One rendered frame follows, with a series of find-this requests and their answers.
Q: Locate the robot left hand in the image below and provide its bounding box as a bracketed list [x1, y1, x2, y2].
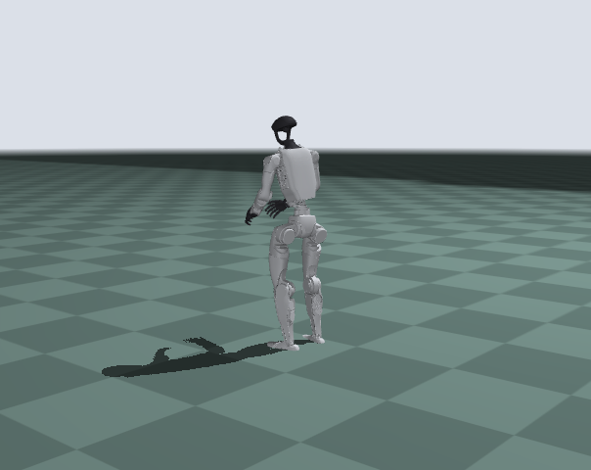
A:
[245, 206, 257, 225]

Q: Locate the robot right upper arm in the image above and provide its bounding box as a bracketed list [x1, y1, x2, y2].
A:
[309, 150, 320, 192]

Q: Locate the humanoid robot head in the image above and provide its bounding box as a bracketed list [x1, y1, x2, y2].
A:
[271, 116, 301, 149]

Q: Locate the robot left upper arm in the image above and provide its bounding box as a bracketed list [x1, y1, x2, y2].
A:
[258, 153, 281, 202]

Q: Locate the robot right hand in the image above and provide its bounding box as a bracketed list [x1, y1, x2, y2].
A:
[265, 199, 290, 218]

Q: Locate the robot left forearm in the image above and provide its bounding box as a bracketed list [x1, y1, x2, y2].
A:
[250, 188, 267, 216]

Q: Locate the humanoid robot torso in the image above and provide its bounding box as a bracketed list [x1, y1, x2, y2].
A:
[275, 144, 317, 238]

